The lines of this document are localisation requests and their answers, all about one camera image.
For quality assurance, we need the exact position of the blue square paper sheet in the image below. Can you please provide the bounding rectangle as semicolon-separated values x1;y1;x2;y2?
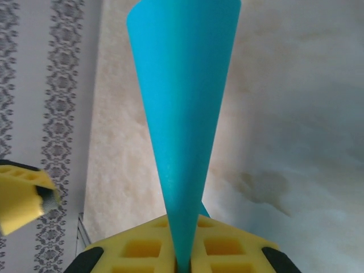
126;0;242;272

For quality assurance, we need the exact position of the aluminium side rail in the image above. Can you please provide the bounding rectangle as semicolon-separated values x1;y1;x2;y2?
76;212;92;258

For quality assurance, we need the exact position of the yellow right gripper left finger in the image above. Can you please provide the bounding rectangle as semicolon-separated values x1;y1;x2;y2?
65;214;183;273

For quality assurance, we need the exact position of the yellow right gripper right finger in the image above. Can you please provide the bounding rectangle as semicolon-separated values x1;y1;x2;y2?
187;214;302;273

